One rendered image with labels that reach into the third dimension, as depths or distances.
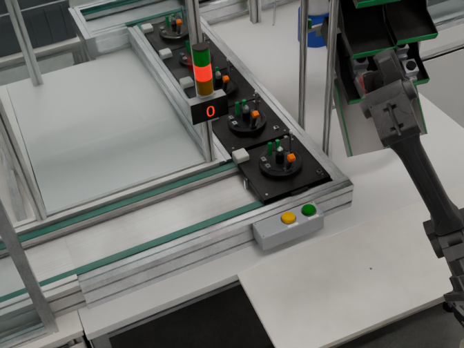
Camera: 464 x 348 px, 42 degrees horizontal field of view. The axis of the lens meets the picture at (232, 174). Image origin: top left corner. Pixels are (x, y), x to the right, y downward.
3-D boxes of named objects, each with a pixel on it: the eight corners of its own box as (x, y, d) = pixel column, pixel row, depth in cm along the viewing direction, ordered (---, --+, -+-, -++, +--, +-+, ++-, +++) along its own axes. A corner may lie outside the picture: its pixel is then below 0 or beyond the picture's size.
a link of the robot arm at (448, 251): (449, 269, 135) (474, 262, 133) (431, 226, 136) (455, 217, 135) (451, 264, 143) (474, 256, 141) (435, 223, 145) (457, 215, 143)
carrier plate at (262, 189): (330, 180, 197) (331, 175, 195) (264, 205, 190) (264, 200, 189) (294, 139, 213) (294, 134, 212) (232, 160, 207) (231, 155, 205)
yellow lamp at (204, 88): (216, 92, 183) (215, 79, 179) (200, 97, 181) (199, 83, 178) (209, 84, 186) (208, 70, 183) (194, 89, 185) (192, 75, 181)
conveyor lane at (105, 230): (329, 199, 203) (330, 177, 196) (83, 293, 180) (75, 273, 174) (288, 150, 222) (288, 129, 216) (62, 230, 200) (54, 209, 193)
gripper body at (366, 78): (362, 74, 172) (374, 76, 165) (393, 66, 174) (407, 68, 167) (365, 97, 174) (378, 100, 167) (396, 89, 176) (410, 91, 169)
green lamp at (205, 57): (213, 64, 176) (212, 49, 172) (197, 69, 174) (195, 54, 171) (206, 56, 179) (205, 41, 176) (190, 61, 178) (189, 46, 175)
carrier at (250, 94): (261, 100, 231) (260, 72, 222) (203, 119, 224) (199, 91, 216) (235, 70, 247) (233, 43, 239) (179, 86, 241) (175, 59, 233)
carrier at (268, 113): (292, 136, 214) (292, 107, 206) (230, 157, 208) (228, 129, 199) (262, 101, 231) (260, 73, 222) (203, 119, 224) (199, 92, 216)
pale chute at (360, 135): (384, 149, 200) (389, 148, 196) (346, 157, 199) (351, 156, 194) (364, 66, 201) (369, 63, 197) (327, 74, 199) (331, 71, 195)
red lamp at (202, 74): (215, 79, 179) (213, 64, 176) (199, 83, 178) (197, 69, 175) (208, 70, 183) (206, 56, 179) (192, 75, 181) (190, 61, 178)
